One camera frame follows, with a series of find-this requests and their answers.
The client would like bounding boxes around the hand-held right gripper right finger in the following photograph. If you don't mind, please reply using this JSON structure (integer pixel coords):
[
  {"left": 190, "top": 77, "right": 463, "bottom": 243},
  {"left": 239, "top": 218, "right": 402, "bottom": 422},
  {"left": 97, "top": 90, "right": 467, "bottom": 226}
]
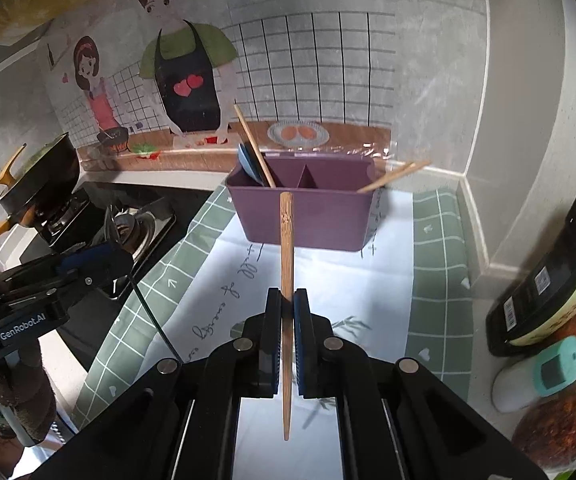
[{"left": 294, "top": 287, "right": 549, "bottom": 480}]

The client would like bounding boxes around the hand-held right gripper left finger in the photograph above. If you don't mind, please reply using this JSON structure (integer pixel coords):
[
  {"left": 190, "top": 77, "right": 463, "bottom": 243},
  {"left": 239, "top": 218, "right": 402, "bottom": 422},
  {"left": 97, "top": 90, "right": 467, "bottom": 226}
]
[{"left": 30, "top": 287, "right": 283, "bottom": 480}]

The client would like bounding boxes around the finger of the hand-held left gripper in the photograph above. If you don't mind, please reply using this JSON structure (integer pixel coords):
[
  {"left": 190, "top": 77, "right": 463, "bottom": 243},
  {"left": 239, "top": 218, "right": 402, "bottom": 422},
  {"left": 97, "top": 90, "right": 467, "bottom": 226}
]
[
  {"left": 0, "top": 241, "right": 134, "bottom": 289},
  {"left": 0, "top": 274, "right": 101, "bottom": 319}
]

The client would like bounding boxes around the wooden chopstick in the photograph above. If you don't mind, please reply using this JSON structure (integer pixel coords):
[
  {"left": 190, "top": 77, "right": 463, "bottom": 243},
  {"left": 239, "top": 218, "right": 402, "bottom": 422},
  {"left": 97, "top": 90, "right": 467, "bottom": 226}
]
[
  {"left": 279, "top": 191, "right": 296, "bottom": 442},
  {"left": 233, "top": 104, "right": 276, "bottom": 188},
  {"left": 357, "top": 160, "right": 432, "bottom": 195}
]

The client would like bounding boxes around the purple utensil holder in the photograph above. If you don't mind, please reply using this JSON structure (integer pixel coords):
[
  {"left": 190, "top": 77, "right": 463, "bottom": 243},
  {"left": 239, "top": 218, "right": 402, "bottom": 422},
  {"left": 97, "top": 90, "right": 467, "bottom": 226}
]
[{"left": 225, "top": 152, "right": 383, "bottom": 253}]

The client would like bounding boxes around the blue spoon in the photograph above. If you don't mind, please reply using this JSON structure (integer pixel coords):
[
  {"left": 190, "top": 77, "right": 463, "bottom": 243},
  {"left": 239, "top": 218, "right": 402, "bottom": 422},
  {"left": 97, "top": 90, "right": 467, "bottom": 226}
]
[{"left": 237, "top": 141, "right": 266, "bottom": 186}]

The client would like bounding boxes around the person's left forearm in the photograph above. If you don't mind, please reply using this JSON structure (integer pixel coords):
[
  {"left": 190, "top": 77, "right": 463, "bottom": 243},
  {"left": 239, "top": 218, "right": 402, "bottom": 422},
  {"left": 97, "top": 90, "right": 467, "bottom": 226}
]
[{"left": 0, "top": 347, "right": 59, "bottom": 448}]

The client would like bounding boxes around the black gas stove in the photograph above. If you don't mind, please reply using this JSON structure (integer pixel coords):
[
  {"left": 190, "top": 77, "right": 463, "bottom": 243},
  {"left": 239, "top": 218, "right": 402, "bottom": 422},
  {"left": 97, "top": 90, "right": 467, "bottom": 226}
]
[{"left": 33, "top": 180, "right": 219, "bottom": 371}]

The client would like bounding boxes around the green checked white placemat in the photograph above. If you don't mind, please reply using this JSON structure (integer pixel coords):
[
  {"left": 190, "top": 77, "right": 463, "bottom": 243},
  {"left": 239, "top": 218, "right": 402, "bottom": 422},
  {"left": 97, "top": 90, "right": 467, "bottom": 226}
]
[{"left": 75, "top": 185, "right": 471, "bottom": 480}]

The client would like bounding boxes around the white and teal thermometer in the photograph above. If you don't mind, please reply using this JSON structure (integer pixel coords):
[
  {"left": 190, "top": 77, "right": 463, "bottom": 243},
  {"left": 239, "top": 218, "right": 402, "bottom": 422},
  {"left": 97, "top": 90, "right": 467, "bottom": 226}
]
[{"left": 492, "top": 335, "right": 576, "bottom": 414}]

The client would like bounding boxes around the bag of dried red chillies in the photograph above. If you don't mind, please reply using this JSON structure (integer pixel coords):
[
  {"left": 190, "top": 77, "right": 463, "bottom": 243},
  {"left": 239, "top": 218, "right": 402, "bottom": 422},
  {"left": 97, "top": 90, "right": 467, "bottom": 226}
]
[{"left": 512, "top": 300, "right": 576, "bottom": 467}]

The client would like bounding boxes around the black pan with wooden handle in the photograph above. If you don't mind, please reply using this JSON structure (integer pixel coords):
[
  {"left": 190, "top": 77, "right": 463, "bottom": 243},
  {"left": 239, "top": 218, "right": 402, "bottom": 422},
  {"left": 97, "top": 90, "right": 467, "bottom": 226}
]
[{"left": 0, "top": 132, "right": 81, "bottom": 243}]

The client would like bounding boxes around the cartoon kitchen wall poster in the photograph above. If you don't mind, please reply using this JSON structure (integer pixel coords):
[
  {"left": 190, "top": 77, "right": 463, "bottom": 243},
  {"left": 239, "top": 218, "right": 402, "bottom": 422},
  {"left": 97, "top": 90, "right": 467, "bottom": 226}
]
[{"left": 43, "top": 0, "right": 399, "bottom": 173}]

